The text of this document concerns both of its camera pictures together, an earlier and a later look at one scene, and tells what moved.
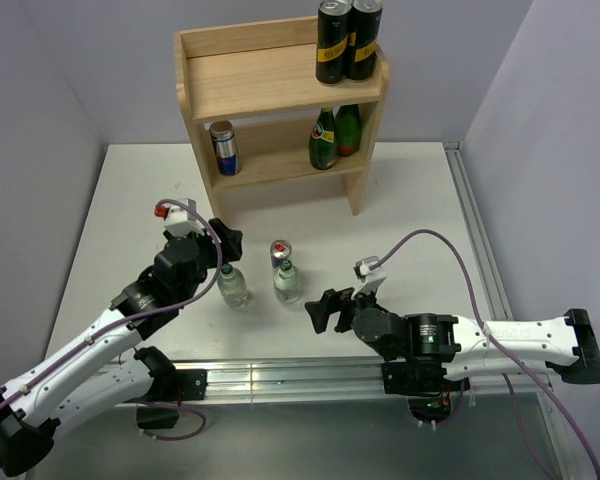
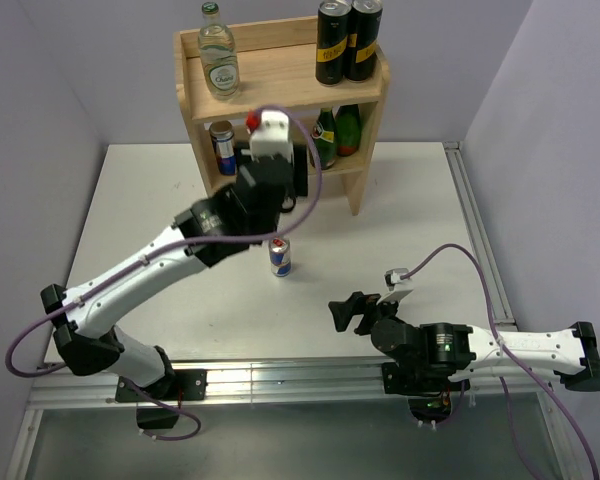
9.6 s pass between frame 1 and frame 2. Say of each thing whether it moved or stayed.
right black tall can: stayed
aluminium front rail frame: stayed
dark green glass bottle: stayed
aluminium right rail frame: stayed
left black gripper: moved
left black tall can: stayed
